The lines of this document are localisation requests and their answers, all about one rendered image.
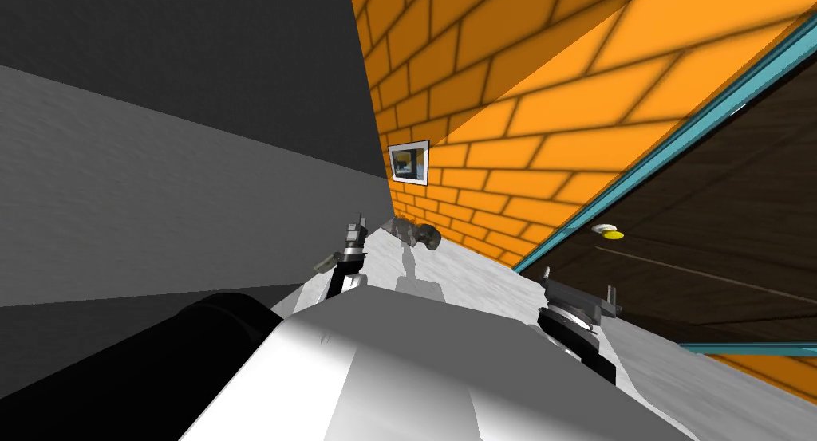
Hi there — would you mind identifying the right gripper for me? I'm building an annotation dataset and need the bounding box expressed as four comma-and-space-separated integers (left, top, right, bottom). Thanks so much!
540, 266, 623, 321

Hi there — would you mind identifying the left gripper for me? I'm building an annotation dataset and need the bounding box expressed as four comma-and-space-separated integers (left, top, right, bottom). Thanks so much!
341, 215, 370, 256

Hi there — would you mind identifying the grey lumpy object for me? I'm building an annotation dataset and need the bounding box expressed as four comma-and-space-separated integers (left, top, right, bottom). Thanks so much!
381, 215, 443, 252

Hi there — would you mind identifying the dark brown door leaf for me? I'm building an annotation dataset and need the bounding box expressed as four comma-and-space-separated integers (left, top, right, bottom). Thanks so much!
519, 48, 817, 349

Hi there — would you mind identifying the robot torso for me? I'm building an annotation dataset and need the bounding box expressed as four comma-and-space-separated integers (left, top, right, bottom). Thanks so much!
179, 277, 698, 441

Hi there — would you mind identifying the white framed wall picture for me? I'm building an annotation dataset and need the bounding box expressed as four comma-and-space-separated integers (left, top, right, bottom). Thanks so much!
387, 139, 431, 187

